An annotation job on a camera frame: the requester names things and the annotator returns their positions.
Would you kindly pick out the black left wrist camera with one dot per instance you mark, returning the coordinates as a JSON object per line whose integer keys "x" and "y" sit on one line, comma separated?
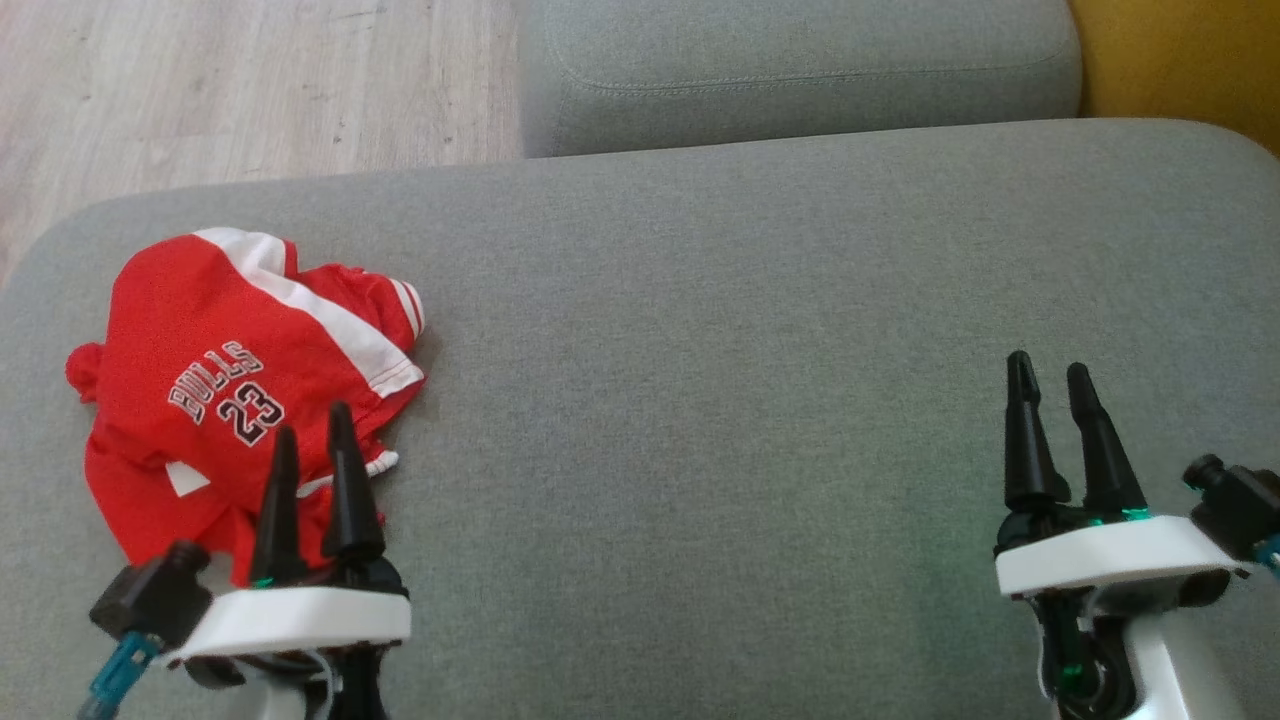
{"x": 150, "y": 600}

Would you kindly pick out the red Bulls 23 jersey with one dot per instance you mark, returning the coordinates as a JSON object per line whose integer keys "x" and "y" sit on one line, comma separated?
{"x": 150, "y": 510}

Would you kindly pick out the grey sofa back cushion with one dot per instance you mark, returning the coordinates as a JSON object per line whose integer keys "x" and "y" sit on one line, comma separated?
{"x": 800, "y": 80}

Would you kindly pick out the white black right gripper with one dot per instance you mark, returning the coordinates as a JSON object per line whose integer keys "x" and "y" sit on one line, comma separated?
{"x": 1100, "y": 555}

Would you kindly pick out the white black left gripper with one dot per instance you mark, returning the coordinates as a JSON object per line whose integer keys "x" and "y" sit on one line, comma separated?
{"x": 310, "y": 615}

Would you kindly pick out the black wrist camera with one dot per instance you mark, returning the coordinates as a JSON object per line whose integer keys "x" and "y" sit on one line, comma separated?
{"x": 1240, "y": 505}
{"x": 150, "y": 600}

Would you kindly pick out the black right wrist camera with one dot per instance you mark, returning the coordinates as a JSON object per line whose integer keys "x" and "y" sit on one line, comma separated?
{"x": 1240, "y": 505}

